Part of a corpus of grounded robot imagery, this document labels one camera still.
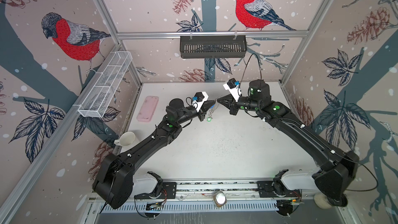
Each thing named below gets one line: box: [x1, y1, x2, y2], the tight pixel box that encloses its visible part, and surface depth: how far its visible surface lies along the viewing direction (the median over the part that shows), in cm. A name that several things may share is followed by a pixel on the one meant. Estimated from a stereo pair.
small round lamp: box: [212, 191, 227, 208], surface depth 64 cm
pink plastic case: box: [136, 95, 160, 123], surface depth 106 cm
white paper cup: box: [114, 131, 136, 148], surface depth 83 cm
